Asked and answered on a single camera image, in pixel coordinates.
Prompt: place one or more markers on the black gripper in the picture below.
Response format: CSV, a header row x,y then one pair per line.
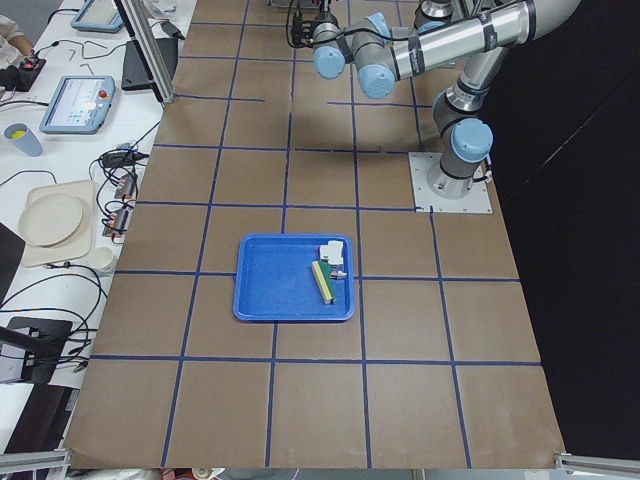
x,y
316,34

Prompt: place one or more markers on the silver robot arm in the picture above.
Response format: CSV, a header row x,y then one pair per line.
x,y
383,56

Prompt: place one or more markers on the aluminium profile column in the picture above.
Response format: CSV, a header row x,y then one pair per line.
x,y
140,33

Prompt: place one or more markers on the far teach pendant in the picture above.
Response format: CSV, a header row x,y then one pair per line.
x,y
98,16

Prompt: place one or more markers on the teach pendant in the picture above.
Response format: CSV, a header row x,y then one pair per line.
x,y
80,105
98,16

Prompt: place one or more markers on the near teach pendant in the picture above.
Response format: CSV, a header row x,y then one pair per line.
x,y
80,105

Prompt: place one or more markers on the green yellow sponge block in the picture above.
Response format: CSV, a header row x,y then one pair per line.
x,y
322,282

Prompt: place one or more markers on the blue plastic tray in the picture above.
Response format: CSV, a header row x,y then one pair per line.
x,y
274,280

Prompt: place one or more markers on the beige tray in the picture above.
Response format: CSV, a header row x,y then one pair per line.
x,y
80,242

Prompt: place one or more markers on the white paper cup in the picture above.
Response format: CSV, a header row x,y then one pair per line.
x,y
103,260

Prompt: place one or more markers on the blue grey cup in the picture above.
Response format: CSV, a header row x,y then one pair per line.
x,y
23,138

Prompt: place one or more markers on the beige plate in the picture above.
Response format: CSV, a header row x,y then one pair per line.
x,y
50,220

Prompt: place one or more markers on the black device box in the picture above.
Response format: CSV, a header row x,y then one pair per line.
x,y
41,342

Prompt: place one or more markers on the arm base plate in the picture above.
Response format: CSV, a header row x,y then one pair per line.
x,y
436,192

